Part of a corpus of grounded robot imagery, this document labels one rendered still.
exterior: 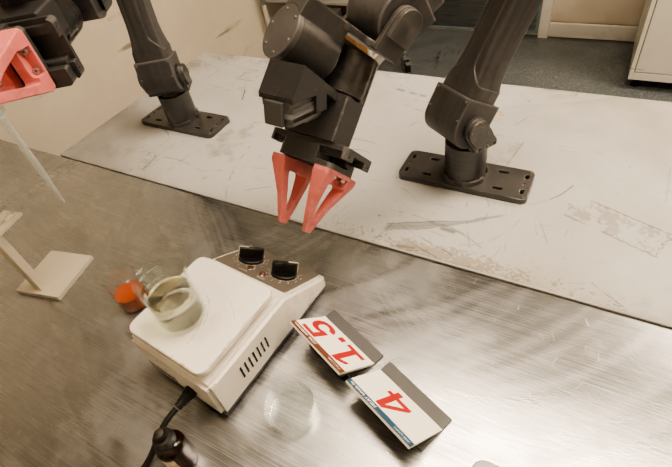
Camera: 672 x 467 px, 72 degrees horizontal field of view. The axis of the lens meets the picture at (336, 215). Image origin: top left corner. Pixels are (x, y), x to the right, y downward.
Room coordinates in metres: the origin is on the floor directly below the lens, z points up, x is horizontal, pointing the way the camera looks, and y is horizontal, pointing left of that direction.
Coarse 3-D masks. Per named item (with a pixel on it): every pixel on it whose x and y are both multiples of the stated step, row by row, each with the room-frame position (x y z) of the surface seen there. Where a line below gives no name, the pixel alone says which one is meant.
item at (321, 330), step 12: (300, 324) 0.32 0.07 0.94; (312, 324) 0.32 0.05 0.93; (324, 324) 0.33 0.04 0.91; (312, 336) 0.30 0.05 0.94; (324, 336) 0.30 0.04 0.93; (336, 336) 0.31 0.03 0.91; (324, 348) 0.28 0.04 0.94; (336, 348) 0.28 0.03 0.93; (348, 348) 0.29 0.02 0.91; (336, 360) 0.26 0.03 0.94; (348, 360) 0.27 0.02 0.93; (360, 360) 0.27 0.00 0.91
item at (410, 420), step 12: (360, 384) 0.23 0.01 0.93; (372, 384) 0.23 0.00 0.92; (384, 384) 0.24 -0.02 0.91; (372, 396) 0.22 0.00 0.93; (384, 396) 0.22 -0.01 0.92; (396, 396) 0.22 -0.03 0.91; (384, 408) 0.20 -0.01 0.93; (396, 408) 0.20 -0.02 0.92; (408, 408) 0.21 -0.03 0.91; (396, 420) 0.19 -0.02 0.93; (408, 420) 0.19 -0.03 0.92; (420, 420) 0.19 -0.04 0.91; (408, 432) 0.18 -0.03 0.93; (420, 432) 0.18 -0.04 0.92
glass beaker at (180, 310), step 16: (176, 256) 0.35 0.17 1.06; (144, 272) 0.34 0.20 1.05; (160, 272) 0.34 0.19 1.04; (176, 272) 0.34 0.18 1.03; (144, 288) 0.33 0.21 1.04; (176, 288) 0.30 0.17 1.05; (192, 288) 0.32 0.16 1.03; (160, 304) 0.30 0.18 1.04; (176, 304) 0.30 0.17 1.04; (192, 304) 0.31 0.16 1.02; (160, 320) 0.30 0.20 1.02; (176, 320) 0.30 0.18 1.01; (192, 320) 0.30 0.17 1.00
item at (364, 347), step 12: (336, 312) 0.35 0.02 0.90; (336, 324) 0.33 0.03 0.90; (348, 324) 0.33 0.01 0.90; (348, 336) 0.31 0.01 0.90; (360, 336) 0.31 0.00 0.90; (360, 348) 0.29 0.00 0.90; (372, 348) 0.29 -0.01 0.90; (372, 360) 0.27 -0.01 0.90; (336, 372) 0.25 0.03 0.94; (348, 372) 0.25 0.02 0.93; (360, 372) 0.26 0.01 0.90
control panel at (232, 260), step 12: (264, 252) 0.45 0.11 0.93; (228, 264) 0.41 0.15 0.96; (240, 264) 0.41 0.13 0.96; (264, 264) 0.41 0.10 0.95; (252, 276) 0.38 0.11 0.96; (264, 276) 0.38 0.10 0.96; (300, 276) 0.38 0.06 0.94; (312, 276) 0.39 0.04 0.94; (276, 288) 0.35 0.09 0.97; (288, 288) 0.35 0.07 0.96
